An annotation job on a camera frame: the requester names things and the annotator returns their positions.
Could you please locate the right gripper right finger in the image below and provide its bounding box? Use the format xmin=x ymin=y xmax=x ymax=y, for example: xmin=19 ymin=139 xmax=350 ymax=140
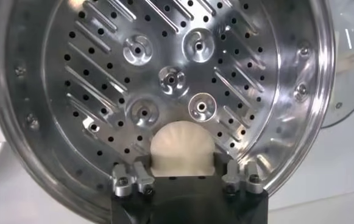
xmin=214 ymin=152 xmax=264 ymax=195

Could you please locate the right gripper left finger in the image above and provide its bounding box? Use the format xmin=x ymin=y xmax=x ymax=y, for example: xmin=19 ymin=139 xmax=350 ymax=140
xmin=111 ymin=154 xmax=157 ymax=198

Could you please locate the white steamed baozi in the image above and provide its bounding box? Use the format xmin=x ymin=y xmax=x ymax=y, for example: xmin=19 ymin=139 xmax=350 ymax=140
xmin=150 ymin=121 xmax=216 ymax=178

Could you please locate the round glass pot lid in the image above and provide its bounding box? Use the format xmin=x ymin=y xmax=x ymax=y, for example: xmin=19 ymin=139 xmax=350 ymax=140
xmin=321 ymin=0 xmax=354 ymax=128

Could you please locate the perforated stainless steamer basket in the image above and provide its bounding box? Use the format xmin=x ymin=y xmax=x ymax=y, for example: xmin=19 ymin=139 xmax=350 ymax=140
xmin=0 ymin=0 xmax=336 ymax=224

